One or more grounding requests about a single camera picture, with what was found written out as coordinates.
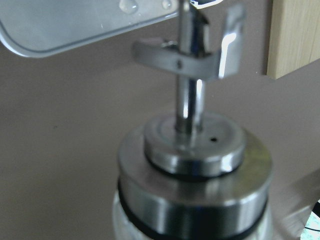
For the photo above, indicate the grey kitchen scale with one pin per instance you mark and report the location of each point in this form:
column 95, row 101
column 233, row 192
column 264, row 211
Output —
column 42, row 28

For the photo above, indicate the wooden cutting board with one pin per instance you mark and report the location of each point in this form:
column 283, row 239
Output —
column 294, row 36

